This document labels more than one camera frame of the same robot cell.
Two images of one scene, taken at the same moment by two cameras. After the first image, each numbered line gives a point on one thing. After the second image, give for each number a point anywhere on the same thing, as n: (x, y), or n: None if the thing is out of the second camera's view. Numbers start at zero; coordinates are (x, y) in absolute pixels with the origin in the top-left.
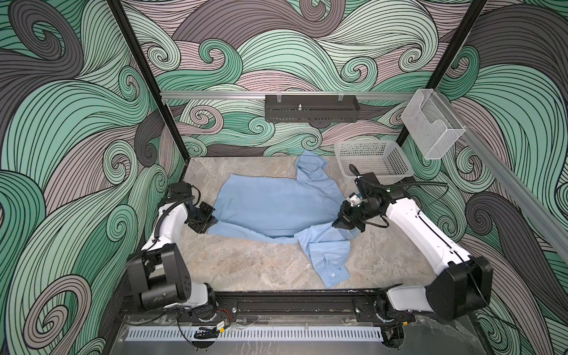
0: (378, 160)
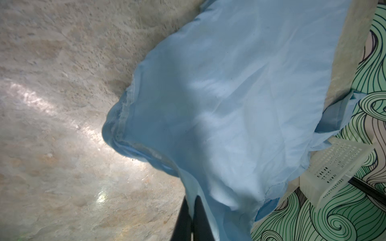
0: (329, 166)
